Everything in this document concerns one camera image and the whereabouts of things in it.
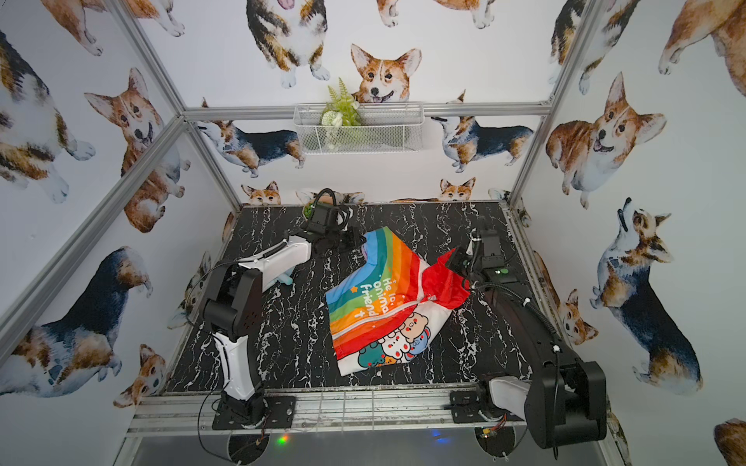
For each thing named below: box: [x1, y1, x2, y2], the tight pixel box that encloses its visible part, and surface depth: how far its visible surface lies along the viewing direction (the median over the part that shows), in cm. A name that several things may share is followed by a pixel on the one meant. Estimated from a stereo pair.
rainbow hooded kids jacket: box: [326, 226, 472, 377], surface depth 90 cm
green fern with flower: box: [320, 77, 363, 149], surface depth 86 cm
